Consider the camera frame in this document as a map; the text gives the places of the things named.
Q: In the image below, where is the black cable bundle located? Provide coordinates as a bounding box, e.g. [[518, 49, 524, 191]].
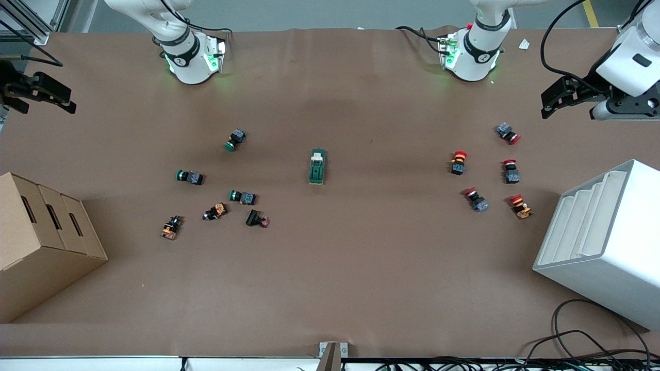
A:
[[375, 356, 660, 371]]

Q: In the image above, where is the red button orange block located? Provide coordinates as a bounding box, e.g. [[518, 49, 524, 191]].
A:
[[509, 194, 533, 220]]

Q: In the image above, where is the metal table edge bracket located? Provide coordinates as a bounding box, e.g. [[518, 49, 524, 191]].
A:
[[319, 342, 349, 371]]

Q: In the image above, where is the brown cardboard box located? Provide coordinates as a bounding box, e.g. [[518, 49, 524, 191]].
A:
[[0, 172, 109, 324]]

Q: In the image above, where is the green load switch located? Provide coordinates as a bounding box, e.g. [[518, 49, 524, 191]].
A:
[[308, 148, 328, 186]]

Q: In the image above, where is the green mushroom push button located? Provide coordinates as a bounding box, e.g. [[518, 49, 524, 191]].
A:
[[224, 128, 246, 152], [228, 189, 257, 206], [175, 169, 205, 186]]

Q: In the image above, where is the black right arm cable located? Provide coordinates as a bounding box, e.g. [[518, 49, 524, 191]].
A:
[[0, 38, 63, 68]]

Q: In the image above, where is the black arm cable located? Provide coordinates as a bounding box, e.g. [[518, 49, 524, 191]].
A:
[[540, 0, 614, 96], [0, 38, 63, 68]]

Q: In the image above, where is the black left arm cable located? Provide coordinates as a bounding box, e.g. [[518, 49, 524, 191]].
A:
[[540, 0, 614, 96]]

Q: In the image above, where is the brown table cover sheet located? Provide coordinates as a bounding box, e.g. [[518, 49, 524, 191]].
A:
[[0, 26, 660, 359]]

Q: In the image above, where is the black orange selector switch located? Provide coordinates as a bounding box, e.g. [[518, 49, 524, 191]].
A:
[[202, 203, 228, 222], [160, 215, 184, 241]]

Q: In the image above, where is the aluminium frame profile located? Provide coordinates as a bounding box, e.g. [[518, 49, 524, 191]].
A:
[[0, 0, 51, 46]]

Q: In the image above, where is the black looping floor cable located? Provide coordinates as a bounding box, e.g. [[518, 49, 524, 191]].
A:
[[525, 299, 653, 371]]

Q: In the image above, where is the white stepped storage rack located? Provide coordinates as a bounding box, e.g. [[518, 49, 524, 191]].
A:
[[532, 159, 660, 332]]

